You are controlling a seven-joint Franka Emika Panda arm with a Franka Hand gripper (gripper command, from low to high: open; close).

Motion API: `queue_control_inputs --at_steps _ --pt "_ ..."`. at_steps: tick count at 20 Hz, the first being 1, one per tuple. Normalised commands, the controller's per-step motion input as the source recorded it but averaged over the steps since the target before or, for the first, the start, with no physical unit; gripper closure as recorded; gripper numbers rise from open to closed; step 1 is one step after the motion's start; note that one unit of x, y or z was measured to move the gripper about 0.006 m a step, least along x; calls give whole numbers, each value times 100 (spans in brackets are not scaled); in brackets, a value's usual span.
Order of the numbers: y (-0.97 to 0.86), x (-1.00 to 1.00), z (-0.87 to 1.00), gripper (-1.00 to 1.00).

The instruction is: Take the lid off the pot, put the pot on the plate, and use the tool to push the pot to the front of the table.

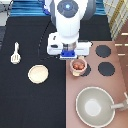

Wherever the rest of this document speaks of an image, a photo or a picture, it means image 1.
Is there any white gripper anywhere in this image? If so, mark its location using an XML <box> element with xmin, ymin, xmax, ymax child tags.
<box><xmin>47</xmin><ymin>32</ymin><xmax>92</xmax><ymax>60</ymax></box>

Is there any pink pot with food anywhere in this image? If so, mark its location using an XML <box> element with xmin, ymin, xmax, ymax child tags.
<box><xmin>70</xmin><ymin>59</ymin><xmax>87</xmax><ymax>76</ymax></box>

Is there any cream slotted spatula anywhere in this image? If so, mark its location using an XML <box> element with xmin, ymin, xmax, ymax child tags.
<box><xmin>11</xmin><ymin>42</ymin><xmax>21</xmax><ymax>64</ymax></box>

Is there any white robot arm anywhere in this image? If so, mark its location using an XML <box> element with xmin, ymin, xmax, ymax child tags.
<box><xmin>45</xmin><ymin>0</ymin><xmax>96</xmax><ymax>59</ymax></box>

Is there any cream round plate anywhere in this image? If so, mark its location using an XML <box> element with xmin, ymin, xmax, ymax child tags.
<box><xmin>28</xmin><ymin>65</ymin><xmax>49</xmax><ymax>84</ymax></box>

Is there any black burner top right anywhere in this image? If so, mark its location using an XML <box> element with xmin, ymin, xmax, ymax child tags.
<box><xmin>96</xmin><ymin>45</ymin><xmax>111</xmax><ymax>58</ymax></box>

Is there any pink stove top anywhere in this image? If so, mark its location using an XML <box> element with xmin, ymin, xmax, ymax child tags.
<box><xmin>66</xmin><ymin>41</ymin><xmax>126</xmax><ymax>128</ymax></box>

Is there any black burner bottom right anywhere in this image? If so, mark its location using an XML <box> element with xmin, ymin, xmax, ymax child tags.
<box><xmin>98</xmin><ymin>62</ymin><xmax>115</xmax><ymax>76</ymax></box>

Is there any large grey wok pan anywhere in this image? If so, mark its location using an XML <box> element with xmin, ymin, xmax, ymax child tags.
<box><xmin>76</xmin><ymin>87</ymin><xmax>128</xmax><ymax>128</ymax></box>

